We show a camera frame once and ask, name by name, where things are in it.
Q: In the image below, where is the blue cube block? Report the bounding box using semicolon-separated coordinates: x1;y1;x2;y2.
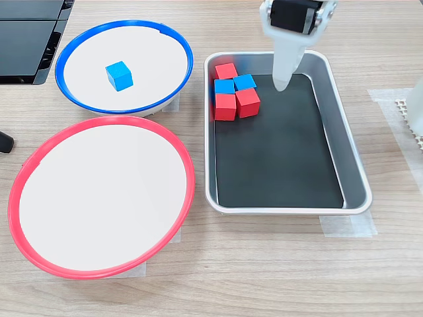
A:
104;60;134;92
233;73;258;91
213;79;236;96

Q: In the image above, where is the red cube block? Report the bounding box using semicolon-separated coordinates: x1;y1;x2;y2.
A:
213;93;237;122
214;62;239;81
235;88;261;119

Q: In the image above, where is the black tray liner mat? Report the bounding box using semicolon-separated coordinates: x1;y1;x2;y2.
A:
213;73;345;209

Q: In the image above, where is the silver metal tray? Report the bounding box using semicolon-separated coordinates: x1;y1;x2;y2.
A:
204;50;373;215

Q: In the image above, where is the white mesh mat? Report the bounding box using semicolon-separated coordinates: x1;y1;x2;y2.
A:
395;98;423;150

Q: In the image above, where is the blue-rimmed white dish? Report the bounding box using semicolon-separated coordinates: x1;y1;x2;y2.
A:
54;19;194;118

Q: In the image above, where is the red-rimmed white dish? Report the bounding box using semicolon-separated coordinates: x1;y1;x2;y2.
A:
7;115;196;281

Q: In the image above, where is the black plastic case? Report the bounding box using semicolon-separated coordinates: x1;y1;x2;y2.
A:
0;0;75;86

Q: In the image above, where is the black rounded object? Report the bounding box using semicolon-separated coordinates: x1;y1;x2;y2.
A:
0;130;15;154

